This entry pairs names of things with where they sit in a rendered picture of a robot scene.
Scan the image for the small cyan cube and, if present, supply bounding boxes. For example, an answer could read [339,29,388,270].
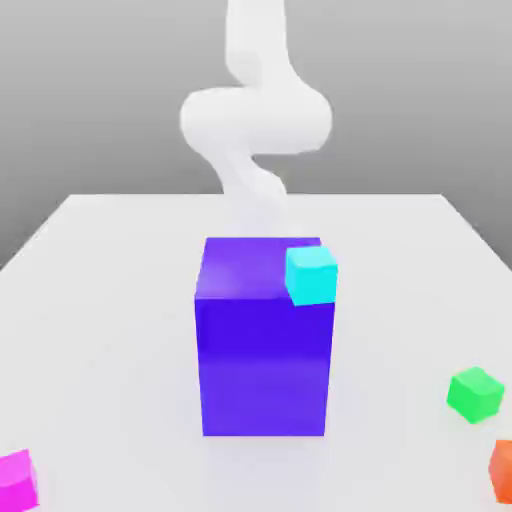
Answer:
[284,245,340,308]

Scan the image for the small green cube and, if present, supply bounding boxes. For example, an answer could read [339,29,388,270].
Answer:
[445,365,506,426]

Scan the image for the large purple box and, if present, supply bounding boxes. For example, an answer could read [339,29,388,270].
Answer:
[193,236,336,438]

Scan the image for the small magenta cube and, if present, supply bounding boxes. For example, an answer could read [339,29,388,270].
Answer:
[0,448,41,512]

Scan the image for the small orange cube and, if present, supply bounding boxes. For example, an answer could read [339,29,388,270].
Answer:
[487,438,512,505]

